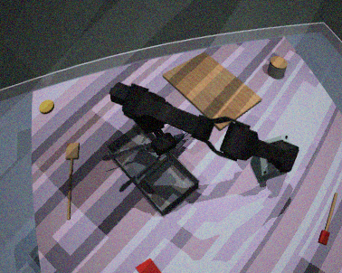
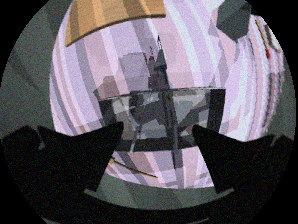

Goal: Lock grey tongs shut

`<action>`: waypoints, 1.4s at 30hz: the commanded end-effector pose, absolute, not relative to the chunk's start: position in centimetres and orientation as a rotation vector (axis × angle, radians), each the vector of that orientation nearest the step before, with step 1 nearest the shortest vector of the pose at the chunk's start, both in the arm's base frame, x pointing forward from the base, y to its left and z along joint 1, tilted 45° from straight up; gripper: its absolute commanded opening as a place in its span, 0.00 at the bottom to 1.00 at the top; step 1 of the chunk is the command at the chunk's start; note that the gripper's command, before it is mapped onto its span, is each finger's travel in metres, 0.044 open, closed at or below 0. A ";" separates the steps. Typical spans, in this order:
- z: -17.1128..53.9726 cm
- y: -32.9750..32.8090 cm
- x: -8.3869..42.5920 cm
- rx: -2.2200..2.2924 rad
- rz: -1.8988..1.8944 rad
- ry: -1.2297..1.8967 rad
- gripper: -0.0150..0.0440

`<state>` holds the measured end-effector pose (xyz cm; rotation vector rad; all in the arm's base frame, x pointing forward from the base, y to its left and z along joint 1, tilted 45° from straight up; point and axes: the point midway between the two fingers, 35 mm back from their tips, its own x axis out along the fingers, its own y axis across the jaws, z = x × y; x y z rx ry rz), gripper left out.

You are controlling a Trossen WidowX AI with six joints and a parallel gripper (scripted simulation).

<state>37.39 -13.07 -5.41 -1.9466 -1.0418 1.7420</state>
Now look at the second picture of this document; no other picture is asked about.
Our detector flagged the wooden board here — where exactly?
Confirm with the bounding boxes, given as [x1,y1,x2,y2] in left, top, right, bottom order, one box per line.
[64,0,166,47]

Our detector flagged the tan wooden spatula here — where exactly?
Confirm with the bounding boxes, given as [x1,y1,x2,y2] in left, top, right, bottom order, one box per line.
[109,157,158,179]

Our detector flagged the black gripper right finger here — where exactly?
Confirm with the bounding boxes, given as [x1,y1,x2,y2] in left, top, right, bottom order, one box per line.
[192,125,275,193]

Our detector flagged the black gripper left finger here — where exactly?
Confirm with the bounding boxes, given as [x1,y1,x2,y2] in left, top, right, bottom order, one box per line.
[37,121,124,192]

